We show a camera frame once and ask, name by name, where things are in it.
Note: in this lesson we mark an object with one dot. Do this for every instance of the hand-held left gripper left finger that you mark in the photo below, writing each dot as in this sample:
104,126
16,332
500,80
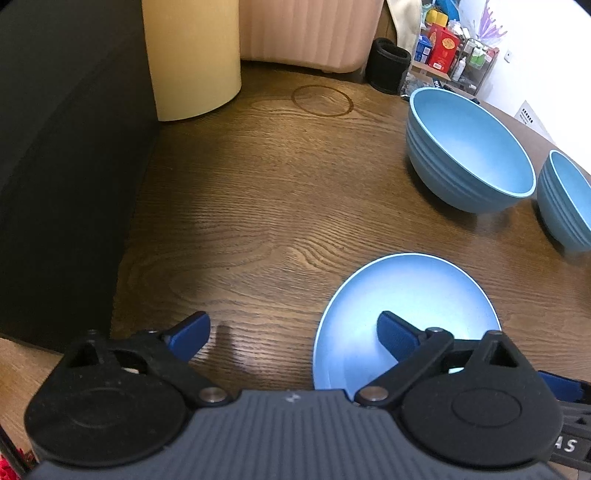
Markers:
191,332

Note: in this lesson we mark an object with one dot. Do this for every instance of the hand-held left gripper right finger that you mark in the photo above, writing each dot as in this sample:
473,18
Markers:
397,334

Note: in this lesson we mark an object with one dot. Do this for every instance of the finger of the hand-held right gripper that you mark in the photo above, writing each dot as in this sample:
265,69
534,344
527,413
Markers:
565,390

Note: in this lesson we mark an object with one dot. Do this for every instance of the blue shallow plate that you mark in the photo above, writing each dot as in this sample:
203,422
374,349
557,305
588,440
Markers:
406,286

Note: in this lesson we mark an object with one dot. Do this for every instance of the blue bowl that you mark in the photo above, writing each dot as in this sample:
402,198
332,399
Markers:
565,203
471,152

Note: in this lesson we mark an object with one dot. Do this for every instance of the black paper bag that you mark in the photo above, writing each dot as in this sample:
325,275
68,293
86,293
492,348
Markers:
69,161

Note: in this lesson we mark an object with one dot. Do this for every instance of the red rose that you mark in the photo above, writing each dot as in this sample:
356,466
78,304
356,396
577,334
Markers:
8,468

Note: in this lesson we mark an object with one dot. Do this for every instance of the white flat panel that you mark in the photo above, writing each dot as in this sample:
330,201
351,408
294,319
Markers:
533,120

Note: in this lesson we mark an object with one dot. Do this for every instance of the black cup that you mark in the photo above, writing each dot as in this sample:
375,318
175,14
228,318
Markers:
388,67

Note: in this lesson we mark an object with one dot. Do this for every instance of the cream yellow insulated barrel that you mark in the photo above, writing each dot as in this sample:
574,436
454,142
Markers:
194,60

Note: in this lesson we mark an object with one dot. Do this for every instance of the blue box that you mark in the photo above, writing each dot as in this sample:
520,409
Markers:
422,48

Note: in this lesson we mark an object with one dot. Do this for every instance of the red box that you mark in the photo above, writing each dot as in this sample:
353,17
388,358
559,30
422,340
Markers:
443,46

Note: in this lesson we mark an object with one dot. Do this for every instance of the pink suitcase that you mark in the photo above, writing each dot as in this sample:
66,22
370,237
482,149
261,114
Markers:
309,32

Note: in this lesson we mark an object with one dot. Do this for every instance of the purple wall sticker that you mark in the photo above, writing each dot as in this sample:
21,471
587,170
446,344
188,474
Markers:
491,23

